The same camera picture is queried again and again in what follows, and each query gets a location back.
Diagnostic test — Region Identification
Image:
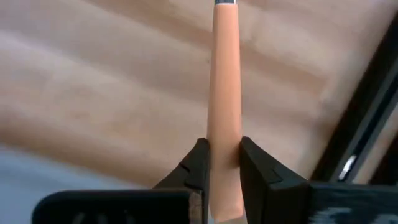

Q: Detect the black aluminium rig frame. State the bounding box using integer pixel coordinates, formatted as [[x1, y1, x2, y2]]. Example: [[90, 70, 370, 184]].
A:
[[309, 12, 398, 187]]

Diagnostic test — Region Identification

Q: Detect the grey rectangular serving tray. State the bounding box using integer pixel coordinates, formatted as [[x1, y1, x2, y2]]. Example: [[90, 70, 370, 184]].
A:
[[0, 144, 153, 224]]

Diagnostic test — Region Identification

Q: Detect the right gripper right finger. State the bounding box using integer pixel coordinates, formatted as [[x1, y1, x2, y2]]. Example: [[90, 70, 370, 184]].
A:
[[238, 136, 398, 224]]

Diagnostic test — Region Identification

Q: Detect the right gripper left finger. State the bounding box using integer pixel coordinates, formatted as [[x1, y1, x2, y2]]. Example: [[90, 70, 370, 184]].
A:
[[30, 138, 211, 224]]

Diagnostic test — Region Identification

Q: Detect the fork with peach handle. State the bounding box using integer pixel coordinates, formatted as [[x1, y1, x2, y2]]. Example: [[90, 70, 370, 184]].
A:
[[206, 0, 245, 223]]

